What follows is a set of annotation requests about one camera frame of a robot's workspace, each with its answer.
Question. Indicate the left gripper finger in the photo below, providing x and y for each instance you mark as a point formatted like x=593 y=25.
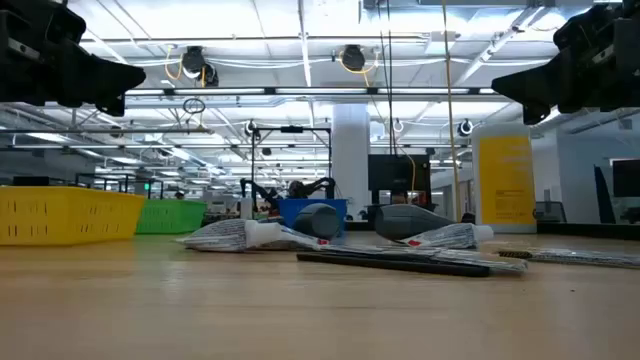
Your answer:
x=90 y=77
x=116 y=106

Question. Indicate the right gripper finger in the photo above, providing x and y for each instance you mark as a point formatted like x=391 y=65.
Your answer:
x=555 y=80
x=532 y=115

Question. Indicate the black plastic comb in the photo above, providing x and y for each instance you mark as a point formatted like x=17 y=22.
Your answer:
x=390 y=264

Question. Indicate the white yellow-label wipes canister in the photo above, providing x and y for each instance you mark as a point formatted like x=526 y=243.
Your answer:
x=505 y=180

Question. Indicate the mesh office chair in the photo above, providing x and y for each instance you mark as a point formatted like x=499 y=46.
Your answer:
x=550 y=212

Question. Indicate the black slanted panel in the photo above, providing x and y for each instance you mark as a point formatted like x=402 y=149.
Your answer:
x=604 y=200

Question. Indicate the black background monitor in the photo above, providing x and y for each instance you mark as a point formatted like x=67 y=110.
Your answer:
x=627 y=177
x=397 y=172

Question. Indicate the yellow plastic basket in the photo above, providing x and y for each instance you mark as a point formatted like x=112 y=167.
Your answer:
x=65 y=215

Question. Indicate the green plastic basket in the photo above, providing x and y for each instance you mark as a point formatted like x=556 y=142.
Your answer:
x=172 y=217

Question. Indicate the person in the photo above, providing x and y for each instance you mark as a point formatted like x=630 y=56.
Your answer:
x=296 y=189

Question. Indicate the blue plastic basket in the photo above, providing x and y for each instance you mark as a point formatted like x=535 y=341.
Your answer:
x=286 y=212

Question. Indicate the black background robot arms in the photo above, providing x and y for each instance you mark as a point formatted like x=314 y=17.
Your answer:
x=320 y=184

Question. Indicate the black aluminium table frame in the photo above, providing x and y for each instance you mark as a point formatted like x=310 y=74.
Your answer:
x=575 y=229

